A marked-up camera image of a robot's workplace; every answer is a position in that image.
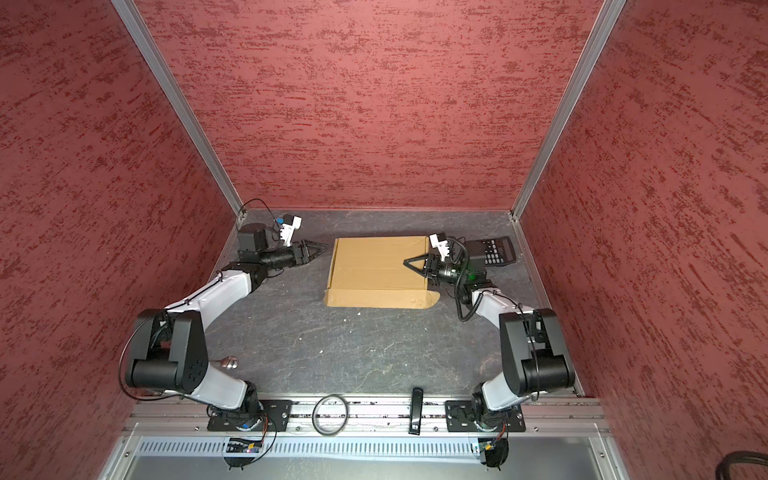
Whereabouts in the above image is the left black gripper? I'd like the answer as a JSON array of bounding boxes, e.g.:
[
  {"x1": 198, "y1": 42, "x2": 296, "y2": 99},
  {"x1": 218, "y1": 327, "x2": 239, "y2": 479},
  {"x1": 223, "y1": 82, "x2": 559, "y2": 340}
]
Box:
[{"x1": 260, "y1": 239, "x2": 329, "y2": 270}]

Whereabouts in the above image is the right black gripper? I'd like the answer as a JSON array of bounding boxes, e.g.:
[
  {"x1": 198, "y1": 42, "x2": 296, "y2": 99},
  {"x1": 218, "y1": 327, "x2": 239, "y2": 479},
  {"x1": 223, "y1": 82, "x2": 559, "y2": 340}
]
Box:
[{"x1": 405, "y1": 253, "x2": 468, "y2": 285}]

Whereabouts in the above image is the brown cardboard box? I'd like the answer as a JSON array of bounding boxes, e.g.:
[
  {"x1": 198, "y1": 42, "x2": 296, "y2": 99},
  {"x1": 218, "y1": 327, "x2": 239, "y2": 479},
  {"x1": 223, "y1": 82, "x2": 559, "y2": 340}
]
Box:
[{"x1": 324, "y1": 236, "x2": 440, "y2": 310}]

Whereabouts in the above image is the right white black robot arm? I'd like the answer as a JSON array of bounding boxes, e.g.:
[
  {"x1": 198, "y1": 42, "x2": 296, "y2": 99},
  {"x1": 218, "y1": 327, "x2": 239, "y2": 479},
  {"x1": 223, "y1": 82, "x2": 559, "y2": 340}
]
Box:
[{"x1": 403, "y1": 254, "x2": 576, "y2": 429}]

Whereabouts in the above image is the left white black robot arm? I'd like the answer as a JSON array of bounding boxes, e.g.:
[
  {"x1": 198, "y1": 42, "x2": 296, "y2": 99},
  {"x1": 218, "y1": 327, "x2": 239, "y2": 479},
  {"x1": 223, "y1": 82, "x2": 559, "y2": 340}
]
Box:
[{"x1": 118, "y1": 223, "x2": 328, "y2": 431}]

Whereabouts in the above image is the black desk calculator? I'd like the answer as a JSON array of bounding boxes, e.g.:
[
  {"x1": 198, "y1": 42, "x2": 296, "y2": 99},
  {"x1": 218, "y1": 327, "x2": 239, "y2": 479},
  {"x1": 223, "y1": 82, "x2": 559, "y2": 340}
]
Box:
[{"x1": 465, "y1": 236, "x2": 517, "y2": 267}]

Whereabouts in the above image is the small round metal knob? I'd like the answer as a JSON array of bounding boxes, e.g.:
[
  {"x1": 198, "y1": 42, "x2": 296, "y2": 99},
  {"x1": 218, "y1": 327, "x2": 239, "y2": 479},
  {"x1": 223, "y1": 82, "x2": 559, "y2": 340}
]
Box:
[{"x1": 220, "y1": 356, "x2": 239, "y2": 370}]

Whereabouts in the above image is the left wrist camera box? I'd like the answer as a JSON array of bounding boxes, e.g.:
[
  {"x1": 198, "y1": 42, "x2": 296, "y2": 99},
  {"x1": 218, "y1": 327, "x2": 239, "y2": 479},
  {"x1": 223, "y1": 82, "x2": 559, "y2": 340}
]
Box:
[{"x1": 277, "y1": 214, "x2": 302, "y2": 247}]

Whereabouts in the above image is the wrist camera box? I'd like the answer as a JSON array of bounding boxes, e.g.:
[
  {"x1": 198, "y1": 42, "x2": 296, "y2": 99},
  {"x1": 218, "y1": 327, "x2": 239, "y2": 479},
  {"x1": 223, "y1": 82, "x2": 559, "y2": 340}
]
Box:
[
  {"x1": 277, "y1": 214, "x2": 302, "y2": 247},
  {"x1": 429, "y1": 232, "x2": 453, "y2": 262}
]

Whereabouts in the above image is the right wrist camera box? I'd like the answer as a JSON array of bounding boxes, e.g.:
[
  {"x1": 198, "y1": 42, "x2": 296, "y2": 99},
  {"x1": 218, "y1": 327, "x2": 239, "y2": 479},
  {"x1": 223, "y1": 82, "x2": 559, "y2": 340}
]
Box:
[{"x1": 429, "y1": 232, "x2": 453, "y2": 262}]

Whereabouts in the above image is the black handle bar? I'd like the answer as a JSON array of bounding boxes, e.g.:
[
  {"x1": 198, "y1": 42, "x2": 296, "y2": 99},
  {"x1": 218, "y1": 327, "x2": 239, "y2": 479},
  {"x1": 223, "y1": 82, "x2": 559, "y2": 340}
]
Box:
[{"x1": 408, "y1": 387, "x2": 424, "y2": 436}]

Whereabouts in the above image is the black cable ring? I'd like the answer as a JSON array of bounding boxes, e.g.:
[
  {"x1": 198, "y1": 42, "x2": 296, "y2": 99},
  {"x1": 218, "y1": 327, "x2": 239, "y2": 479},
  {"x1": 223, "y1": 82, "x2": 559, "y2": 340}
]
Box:
[{"x1": 311, "y1": 393, "x2": 350, "y2": 437}]

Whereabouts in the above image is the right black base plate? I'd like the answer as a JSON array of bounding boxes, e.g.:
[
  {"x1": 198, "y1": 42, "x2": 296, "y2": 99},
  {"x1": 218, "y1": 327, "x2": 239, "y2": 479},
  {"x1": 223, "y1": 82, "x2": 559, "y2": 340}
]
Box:
[{"x1": 445, "y1": 400, "x2": 526, "y2": 434}]

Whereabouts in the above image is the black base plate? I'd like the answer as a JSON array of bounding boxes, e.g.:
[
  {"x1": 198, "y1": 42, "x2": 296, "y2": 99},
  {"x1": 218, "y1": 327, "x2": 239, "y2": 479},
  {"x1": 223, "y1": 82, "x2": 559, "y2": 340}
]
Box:
[
  {"x1": 207, "y1": 399, "x2": 293, "y2": 433},
  {"x1": 445, "y1": 400, "x2": 526, "y2": 434}
]

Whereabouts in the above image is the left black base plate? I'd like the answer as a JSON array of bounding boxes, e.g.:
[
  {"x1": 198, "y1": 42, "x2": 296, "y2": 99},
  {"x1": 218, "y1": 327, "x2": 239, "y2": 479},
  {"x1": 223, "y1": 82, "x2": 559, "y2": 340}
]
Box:
[{"x1": 207, "y1": 399, "x2": 293, "y2": 433}]

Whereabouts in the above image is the right circuit board with wires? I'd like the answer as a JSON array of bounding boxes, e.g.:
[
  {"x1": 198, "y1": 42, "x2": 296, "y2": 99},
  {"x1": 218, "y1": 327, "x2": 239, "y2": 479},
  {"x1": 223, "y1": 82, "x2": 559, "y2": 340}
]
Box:
[{"x1": 478, "y1": 438, "x2": 509, "y2": 470}]

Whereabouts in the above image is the circuit board with wires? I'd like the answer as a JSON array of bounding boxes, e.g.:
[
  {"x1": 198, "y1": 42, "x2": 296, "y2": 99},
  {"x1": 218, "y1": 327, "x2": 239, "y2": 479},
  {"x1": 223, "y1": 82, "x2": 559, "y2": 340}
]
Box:
[
  {"x1": 478, "y1": 438, "x2": 509, "y2": 470},
  {"x1": 223, "y1": 437, "x2": 270, "y2": 470}
]

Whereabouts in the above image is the left circuit board with wires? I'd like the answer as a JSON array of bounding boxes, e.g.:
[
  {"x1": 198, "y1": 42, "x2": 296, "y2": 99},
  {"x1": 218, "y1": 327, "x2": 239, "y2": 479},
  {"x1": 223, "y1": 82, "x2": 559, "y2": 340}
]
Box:
[{"x1": 223, "y1": 437, "x2": 270, "y2": 470}]

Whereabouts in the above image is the left aluminium corner post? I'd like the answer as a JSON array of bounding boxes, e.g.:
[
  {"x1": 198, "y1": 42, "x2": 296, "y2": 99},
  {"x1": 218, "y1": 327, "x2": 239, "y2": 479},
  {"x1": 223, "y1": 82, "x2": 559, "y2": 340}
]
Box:
[{"x1": 111, "y1": 0, "x2": 243, "y2": 217}]

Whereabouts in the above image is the aluminium corner post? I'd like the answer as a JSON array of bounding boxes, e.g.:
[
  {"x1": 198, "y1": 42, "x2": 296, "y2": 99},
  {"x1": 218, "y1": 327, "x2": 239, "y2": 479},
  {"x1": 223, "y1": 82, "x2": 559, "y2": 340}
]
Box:
[
  {"x1": 111, "y1": 0, "x2": 243, "y2": 217},
  {"x1": 511, "y1": 0, "x2": 626, "y2": 222}
]

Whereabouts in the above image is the aluminium front rail frame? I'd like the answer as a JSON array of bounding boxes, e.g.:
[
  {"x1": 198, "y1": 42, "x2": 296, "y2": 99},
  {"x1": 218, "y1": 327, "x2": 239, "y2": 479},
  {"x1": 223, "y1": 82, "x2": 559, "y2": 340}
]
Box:
[{"x1": 100, "y1": 395, "x2": 629, "y2": 479}]

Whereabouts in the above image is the right aluminium corner post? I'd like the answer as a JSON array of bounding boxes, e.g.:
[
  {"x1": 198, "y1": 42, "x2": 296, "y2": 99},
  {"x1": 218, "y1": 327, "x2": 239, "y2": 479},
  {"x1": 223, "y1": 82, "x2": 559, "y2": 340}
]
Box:
[{"x1": 511, "y1": 0, "x2": 626, "y2": 222}]

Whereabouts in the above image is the black cable bottom right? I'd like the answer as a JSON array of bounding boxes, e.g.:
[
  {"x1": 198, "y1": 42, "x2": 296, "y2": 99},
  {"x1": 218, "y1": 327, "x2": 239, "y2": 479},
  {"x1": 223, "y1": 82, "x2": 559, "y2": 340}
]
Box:
[{"x1": 715, "y1": 449, "x2": 768, "y2": 480}]

